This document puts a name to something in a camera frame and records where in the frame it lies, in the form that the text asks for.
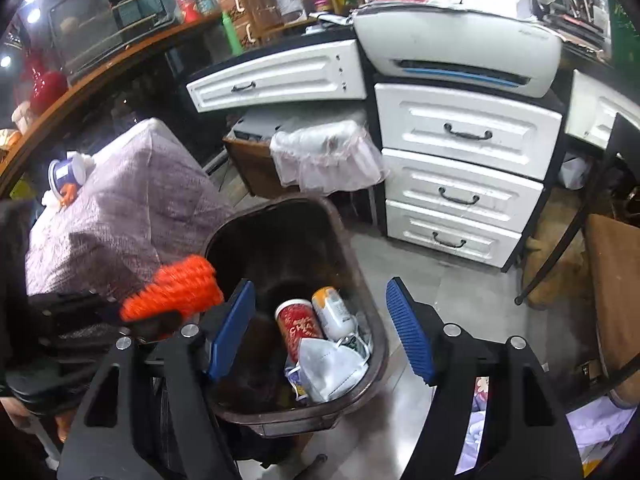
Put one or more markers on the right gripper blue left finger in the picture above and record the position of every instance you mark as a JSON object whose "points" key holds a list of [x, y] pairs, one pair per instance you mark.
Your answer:
{"points": [[113, 432]]}

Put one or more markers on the orange juice drink bottle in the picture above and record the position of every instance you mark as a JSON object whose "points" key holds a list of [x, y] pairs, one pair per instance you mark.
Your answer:
{"points": [[334, 317]]}

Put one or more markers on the right white desk drawer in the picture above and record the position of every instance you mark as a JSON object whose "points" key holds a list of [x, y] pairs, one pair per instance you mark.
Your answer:
{"points": [[592, 110]]}

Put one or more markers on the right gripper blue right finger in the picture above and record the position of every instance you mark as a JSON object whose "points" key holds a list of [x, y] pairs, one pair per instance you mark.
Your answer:
{"points": [[526, 434]]}

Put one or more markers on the white face mask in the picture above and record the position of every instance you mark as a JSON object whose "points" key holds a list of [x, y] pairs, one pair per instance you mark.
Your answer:
{"points": [[328, 370]]}

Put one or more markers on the dark brown trash bin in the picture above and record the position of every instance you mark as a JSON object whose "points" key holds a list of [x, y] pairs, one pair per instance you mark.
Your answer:
{"points": [[289, 248]]}

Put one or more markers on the purple plastic package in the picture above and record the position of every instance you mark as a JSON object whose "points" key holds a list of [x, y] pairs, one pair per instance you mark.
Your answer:
{"points": [[296, 380]]}

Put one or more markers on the red vase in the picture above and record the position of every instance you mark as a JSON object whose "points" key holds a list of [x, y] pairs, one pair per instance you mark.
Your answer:
{"points": [[47, 85]]}

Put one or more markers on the right hand orange sleeve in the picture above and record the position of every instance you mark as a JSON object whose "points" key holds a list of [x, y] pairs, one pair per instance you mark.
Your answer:
{"points": [[19, 415]]}

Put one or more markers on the red cylindrical tea canister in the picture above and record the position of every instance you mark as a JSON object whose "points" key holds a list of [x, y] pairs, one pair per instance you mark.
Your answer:
{"points": [[296, 321]]}

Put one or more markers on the green bottle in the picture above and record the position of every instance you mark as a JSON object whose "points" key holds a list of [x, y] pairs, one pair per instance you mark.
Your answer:
{"points": [[233, 38]]}

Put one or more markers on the white printer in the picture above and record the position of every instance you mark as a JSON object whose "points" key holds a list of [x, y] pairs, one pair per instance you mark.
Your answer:
{"points": [[466, 47]]}

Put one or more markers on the orange curved counter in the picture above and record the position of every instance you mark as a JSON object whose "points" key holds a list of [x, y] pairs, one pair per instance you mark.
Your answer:
{"points": [[42, 130]]}

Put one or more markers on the glass display case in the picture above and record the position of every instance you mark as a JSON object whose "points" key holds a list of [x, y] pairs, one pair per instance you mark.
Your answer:
{"points": [[87, 32]]}

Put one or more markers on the white blue tape roll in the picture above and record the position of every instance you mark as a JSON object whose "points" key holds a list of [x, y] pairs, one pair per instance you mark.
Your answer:
{"points": [[71, 170]]}

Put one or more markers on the white wide desk drawer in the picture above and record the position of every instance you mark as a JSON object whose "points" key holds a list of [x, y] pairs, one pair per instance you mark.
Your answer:
{"points": [[329, 71]]}

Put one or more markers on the white drawer cabinet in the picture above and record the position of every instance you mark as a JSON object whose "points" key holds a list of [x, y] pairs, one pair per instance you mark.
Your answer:
{"points": [[467, 169]]}

